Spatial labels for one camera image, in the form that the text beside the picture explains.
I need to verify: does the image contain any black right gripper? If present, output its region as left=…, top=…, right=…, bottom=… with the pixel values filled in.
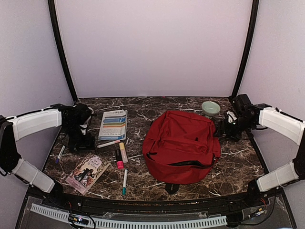
left=213, top=115, right=255, bottom=142

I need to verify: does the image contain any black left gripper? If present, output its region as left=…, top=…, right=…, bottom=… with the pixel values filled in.
left=63, top=123, right=96, bottom=155

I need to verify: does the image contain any red student backpack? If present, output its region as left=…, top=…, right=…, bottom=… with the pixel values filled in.
left=142, top=110, right=221, bottom=185

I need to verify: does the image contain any Taming of the Shrew book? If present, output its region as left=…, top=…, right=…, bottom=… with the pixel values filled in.
left=65, top=154, right=110, bottom=195

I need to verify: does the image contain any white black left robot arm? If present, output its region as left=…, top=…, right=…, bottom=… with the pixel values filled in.
left=0, top=104, right=96, bottom=208

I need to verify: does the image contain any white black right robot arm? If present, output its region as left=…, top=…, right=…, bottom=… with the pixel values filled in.
left=214, top=94, right=305, bottom=207

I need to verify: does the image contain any pale green ceramic bowl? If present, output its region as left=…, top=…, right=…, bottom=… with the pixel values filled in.
left=202, top=101, right=221, bottom=117

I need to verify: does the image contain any white purple marker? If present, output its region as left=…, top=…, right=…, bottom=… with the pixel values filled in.
left=55, top=146, right=66, bottom=164

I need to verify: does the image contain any white blue workbook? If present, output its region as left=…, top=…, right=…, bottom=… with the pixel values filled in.
left=98, top=110, right=128, bottom=141

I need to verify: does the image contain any white pink-tipped marker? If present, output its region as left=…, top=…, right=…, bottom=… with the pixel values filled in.
left=97, top=140, right=121, bottom=148

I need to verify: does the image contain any pastel yellow pink highlighter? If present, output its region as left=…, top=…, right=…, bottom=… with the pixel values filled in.
left=119, top=142, right=128, bottom=163

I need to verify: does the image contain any black pink highlighter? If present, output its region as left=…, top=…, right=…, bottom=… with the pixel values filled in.
left=115, top=149, right=124, bottom=169

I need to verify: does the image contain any white teal marker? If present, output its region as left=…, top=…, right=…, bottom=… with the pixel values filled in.
left=122, top=169, right=128, bottom=196

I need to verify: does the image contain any small circuit board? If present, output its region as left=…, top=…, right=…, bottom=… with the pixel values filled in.
left=68, top=214, right=89, bottom=225

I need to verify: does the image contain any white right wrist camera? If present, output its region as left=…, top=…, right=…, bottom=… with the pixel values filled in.
left=225, top=110, right=237, bottom=123

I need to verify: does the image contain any black front rail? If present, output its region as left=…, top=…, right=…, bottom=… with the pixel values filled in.
left=19, top=188, right=284, bottom=215

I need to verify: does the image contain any white slotted cable duct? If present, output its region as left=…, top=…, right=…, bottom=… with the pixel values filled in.
left=30, top=204, right=227, bottom=229

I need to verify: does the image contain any right black frame post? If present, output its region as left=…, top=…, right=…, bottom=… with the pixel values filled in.
left=231, top=0, right=259, bottom=98

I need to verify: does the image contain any black frame post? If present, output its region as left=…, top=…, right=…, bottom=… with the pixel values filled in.
left=48, top=0, right=78, bottom=102
left=231, top=0, right=259, bottom=98

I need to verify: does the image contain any left black frame post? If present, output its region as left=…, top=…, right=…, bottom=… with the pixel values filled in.
left=48, top=0, right=78, bottom=102

